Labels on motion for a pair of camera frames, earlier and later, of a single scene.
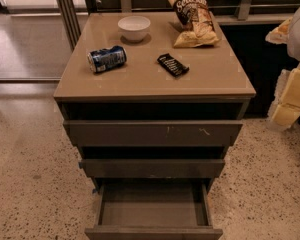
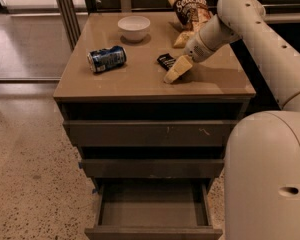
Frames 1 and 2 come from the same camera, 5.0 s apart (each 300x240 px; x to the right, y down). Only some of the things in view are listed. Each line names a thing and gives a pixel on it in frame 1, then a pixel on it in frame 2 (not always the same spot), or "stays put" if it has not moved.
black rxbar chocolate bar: [172, 65] stays put
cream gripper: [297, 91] to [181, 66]
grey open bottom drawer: [153, 212] stays put
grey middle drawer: [153, 168] stays put
